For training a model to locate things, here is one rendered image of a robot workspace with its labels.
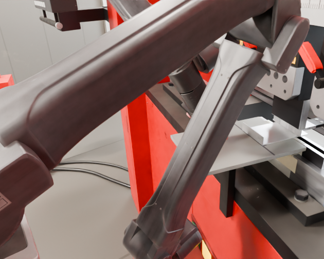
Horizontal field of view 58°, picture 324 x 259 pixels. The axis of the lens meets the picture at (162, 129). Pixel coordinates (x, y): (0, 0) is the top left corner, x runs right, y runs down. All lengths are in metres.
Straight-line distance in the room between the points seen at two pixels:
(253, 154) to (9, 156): 0.55
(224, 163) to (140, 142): 1.03
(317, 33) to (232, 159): 0.31
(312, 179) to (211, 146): 0.36
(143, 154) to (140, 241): 1.20
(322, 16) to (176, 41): 0.40
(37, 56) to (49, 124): 3.20
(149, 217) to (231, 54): 0.27
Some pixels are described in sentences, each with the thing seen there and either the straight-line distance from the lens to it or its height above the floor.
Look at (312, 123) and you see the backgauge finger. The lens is 0.84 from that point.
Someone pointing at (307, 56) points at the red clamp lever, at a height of 1.22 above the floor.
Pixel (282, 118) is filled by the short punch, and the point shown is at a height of 1.03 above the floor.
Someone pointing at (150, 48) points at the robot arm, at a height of 1.31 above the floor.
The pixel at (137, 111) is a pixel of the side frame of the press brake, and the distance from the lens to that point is 1.54.
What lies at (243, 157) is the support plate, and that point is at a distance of 0.66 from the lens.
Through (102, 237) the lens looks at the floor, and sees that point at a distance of 1.89.
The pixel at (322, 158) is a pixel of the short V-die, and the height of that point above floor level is 1.00.
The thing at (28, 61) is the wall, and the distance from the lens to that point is 3.41.
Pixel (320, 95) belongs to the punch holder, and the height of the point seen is 1.14.
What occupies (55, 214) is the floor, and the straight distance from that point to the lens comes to 2.14.
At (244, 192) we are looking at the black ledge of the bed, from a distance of 0.77.
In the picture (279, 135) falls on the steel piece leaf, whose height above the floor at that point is 1.00.
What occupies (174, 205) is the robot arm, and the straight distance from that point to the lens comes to 0.44.
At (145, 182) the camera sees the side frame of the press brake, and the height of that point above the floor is 0.27.
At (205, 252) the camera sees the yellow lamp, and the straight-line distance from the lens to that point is 0.70.
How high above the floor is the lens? 1.36
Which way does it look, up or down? 28 degrees down
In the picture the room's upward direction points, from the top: 3 degrees counter-clockwise
